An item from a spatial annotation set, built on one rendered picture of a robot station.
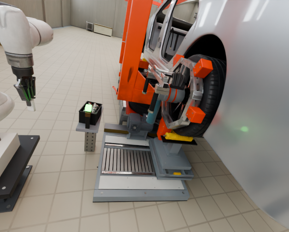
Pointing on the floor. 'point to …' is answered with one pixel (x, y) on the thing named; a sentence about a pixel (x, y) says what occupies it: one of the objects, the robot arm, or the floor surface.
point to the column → (90, 142)
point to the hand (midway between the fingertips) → (30, 104)
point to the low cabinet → (103, 30)
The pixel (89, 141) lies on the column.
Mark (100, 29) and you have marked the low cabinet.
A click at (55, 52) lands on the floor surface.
